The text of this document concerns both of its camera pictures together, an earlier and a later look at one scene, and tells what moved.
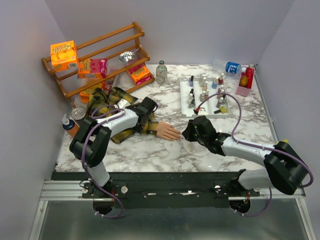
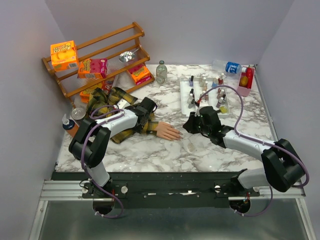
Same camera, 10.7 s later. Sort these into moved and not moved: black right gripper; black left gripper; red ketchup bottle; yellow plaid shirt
Moved: black right gripper
Not moved: yellow plaid shirt; red ketchup bottle; black left gripper
